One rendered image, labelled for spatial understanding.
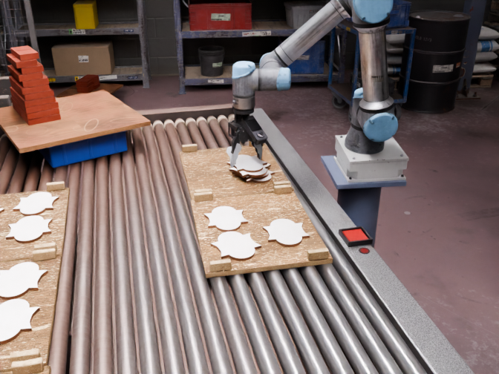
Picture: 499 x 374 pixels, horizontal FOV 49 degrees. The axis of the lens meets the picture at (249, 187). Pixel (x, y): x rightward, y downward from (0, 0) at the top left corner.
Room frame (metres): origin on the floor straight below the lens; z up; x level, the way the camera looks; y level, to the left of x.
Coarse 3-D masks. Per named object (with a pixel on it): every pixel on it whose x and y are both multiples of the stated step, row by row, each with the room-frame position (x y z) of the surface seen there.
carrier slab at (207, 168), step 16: (192, 160) 1.88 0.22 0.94; (208, 160) 1.88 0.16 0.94; (224, 160) 1.88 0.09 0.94; (272, 160) 1.88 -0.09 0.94; (192, 176) 1.74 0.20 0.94; (208, 176) 1.74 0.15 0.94; (224, 176) 1.74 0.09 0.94; (272, 176) 1.74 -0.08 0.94; (192, 192) 1.62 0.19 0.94; (224, 192) 1.62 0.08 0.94; (240, 192) 1.62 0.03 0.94; (256, 192) 1.62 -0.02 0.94; (272, 192) 1.62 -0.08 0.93
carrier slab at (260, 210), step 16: (192, 208) 1.51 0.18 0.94; (208, 208) 1.51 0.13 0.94; (240, 208) 1.51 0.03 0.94; (256, 208) 1.51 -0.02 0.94; (272, 208) 1.51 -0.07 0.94; (288, 208) 1.51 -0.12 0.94; (208, 224) 1.41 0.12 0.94; (256, 224) 1.41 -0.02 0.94; (304, 224) 1.41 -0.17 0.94; (208, 240) 1.32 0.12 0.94; (256, 240) 1.32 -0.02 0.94; (304, 240) 1.32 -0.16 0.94; (320, 240) 1.32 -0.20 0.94; (208, 256) 1.24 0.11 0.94; (256, 256) 1.24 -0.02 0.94; (272, 256) 1.24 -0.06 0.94; (288, 256) 1.24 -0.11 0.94; (304, 256) 1.24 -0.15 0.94; (208, 272) 1.16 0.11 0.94; (224, 272) 1.17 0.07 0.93; (240, 272) 1.18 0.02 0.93
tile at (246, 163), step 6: (240, 156) 1.81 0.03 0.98; (246, 156) 1.81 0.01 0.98; (252, 156) 1.81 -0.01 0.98; (240, 162) 1.76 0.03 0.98; (246, 162) 1.76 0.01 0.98; (252, 162) 1.76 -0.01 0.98; (258, 162) 1.76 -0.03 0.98; (264, 162) 1.76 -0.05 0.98; (240, 168) 1.70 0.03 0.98; (246, 168) 1.70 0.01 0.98; (252, 168) 1.70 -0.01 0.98; (258, 168) 1.70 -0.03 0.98
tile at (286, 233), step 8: (272, 224) 1.39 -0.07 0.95; (280, 224) 1.39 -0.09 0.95; (288, 224) 1.39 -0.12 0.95; (296, 224) 1.39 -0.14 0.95; (272, 232) 1.35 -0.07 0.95; (280, 232) 1.35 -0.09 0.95; (288, 232) 1.35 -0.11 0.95; (296, 232) 1.35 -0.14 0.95; (304, 232) 1.35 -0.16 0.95; (272, 240) 1.31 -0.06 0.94; (280, 240) 1.30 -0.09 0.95; (288, 240) 1.30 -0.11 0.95; (296, 240) 1.30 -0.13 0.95
